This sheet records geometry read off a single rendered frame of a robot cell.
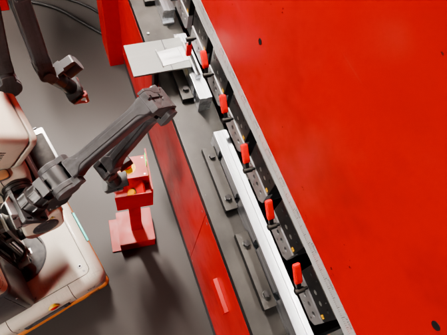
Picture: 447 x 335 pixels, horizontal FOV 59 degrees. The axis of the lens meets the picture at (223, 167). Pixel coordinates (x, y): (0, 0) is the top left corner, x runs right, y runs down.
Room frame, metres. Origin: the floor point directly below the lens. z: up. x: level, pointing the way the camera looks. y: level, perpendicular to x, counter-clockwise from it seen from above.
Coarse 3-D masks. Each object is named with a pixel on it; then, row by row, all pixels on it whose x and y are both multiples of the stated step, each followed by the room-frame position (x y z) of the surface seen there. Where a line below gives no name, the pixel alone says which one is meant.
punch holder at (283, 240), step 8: (280, 208) 0.51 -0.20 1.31; (280, 216) 0.50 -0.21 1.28; (288, 216) 0.48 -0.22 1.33; (280, 224) 0.48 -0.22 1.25; (288, 224) 0.47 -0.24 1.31; (272, 232) 0.48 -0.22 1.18; (280, 232) 0.47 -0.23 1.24; (288, 232) 0.45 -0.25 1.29; (296, 232) 0.44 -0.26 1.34; (280, 240) 0.45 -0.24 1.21; (288, 240) 0.44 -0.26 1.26; (296, 240) 0.43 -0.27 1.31; (280, 248) 0.44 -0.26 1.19; (288, 248) 0.42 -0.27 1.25; (296, 248) 0.41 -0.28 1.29; (304, 248) 0.41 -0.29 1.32; (288, 256) 0.41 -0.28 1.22; (296, 256) 0.43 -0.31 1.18
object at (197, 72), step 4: (192, 52) 1.25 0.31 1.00; (192, 56) 1.23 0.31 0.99; (192, 60) 1.21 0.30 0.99; (196, 60) 1.21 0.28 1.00; (192, 64) 1.18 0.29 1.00; (196, 64) 1.19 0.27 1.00; (192, 68) 1.17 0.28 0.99; (196, 68) 1.18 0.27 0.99; (196, 72) 1.15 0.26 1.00; (200, 72) 1.16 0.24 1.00; (196, 76) 1.14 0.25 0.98; (200, 76) 1.15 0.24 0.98
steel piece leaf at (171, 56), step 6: (174, 48) 1.24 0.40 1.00; (156, 54) 1.17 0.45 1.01; (162, 54) 1.18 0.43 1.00; (168, 54) 1.19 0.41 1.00; (174, 54) 1.21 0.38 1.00; (180, 54) 1.22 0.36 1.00; (162, 60) 1.15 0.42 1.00; (168, 60) 1.16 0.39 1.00; (174, 60) 1.17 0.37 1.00; (180, 60) 1.18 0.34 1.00
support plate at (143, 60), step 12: (132, 48) 1.16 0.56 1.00; (144, 48) 1.18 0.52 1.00; (156, 48) 1.20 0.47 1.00; (168, 48) 1.23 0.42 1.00; (132, 60) 1.09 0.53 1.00; (144, 60) 1.11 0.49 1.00; (156, 60) 1.14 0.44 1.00; (132, 72) 1.03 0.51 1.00; (144, 72) 1.05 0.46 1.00; (156, 72) 1.07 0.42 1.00
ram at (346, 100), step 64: (192, 0) 1.18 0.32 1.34; (256, 0) 0.85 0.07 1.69; (320, 0) 0.69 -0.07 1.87; (384, 0) 0.58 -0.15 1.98; (256, 64) 0.78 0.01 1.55; (320, 64) 0.62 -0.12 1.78; (384, 64) 0.53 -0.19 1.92; (320, 128) 0.55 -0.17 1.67; (384, 128) 0.46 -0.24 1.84; (320, 192) 0.47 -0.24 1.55; (384, 192) 0.40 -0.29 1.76; (320, 256) 0.37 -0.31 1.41; (384, 256) 0.32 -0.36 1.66; (384, 320) 0.23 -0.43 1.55
